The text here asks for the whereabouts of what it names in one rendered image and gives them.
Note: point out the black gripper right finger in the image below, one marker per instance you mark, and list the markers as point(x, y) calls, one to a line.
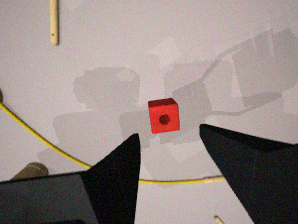
point(262, 173)

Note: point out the light wooden stick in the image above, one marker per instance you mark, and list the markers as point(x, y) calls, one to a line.
point(21, 122)

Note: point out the tan wooden stick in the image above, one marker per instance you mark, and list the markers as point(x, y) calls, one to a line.
point(54, 22)

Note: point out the thin wooden stick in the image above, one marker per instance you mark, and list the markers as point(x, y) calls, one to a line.
point(218, 220)

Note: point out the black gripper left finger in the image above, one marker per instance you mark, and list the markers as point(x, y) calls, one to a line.
point(104, 194)

